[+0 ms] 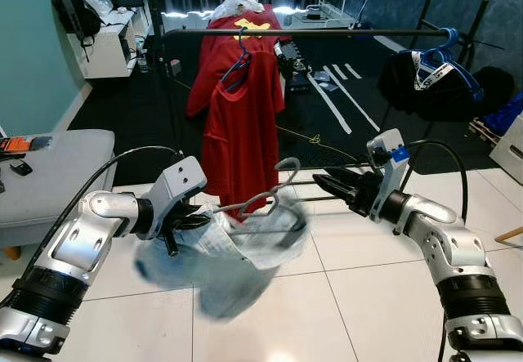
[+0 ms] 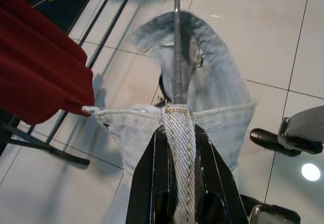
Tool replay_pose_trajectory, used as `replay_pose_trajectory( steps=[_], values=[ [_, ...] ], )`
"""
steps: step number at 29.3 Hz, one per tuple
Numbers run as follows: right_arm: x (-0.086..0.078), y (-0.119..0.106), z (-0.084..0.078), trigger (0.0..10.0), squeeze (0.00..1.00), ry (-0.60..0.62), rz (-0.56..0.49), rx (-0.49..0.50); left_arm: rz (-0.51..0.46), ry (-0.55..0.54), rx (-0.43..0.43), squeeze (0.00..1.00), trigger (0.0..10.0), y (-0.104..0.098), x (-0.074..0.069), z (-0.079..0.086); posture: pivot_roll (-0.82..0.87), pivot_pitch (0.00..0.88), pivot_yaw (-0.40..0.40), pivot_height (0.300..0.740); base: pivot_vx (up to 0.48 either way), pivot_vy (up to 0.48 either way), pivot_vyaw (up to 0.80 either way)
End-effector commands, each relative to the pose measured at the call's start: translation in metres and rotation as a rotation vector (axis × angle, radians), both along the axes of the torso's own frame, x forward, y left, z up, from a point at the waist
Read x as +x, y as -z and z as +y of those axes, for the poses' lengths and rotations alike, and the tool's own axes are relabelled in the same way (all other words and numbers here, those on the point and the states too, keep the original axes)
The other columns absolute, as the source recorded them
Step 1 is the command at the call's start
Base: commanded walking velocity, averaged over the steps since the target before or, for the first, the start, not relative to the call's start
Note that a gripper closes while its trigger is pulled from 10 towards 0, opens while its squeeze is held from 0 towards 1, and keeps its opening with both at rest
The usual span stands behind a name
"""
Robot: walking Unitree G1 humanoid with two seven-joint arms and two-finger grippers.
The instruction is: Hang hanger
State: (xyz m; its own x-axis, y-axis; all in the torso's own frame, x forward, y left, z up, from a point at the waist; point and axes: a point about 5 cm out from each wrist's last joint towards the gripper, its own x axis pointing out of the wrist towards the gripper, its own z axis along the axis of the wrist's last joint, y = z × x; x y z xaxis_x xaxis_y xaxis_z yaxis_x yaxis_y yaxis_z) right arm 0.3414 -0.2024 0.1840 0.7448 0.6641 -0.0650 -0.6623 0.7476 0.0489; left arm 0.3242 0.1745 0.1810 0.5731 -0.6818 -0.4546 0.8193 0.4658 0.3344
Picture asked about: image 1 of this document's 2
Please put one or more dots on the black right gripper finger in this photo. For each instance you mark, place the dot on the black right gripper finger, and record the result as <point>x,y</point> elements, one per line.
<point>341,190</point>
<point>343,176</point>

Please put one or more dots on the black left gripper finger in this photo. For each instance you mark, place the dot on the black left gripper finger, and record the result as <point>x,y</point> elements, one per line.
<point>204,223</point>
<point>206,211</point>

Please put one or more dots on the grey metal hanger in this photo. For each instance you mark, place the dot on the grey metal hanger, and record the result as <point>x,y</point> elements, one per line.
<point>245,205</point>

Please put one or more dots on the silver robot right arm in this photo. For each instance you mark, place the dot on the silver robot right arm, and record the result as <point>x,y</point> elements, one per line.
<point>458,272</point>

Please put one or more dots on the blue hanger bundle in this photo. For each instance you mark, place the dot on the blue hanger bundle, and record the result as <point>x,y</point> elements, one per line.
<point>449,51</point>

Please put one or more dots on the red t-shirt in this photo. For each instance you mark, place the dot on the red t-shirt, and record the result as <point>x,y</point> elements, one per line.
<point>241,141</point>

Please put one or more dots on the grey upholstered ottoman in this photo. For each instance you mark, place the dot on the grey upholstered ottoman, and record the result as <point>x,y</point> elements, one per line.
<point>57,182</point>

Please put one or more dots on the red cloth yellow logo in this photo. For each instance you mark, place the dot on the red cloth yellow logo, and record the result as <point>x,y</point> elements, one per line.
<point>204,76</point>

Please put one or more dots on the black metal clothes rack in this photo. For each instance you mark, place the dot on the black metal clothes rack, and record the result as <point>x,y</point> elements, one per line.
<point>343,31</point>

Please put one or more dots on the small grey box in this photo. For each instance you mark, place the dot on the small grey box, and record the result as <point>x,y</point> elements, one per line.
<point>174,66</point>

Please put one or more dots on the black garment white band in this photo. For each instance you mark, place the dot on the black garment white band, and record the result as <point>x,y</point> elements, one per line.
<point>490,96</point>

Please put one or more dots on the black key fob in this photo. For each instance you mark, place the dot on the black key fob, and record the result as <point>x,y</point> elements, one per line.
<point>21,167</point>

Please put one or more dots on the orange black package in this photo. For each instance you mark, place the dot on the orange black package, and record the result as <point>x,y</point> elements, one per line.
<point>16,144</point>

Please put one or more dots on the white cabinet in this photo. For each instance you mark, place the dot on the white cabinet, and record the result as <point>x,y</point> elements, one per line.
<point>110,51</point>

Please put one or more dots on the white plastic bag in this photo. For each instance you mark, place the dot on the white plastic bag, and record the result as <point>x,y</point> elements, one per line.
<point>239,4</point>

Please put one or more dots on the black backpack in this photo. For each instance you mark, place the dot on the black backpack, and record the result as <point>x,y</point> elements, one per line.
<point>75,11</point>

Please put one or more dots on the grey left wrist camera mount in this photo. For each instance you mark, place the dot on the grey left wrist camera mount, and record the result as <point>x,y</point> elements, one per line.
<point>178,184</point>

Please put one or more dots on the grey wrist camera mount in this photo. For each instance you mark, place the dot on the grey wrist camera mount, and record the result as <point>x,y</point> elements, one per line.
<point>178,184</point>
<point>388,162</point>

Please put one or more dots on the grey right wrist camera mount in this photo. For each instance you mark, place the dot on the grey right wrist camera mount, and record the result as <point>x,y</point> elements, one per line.
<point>388,162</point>

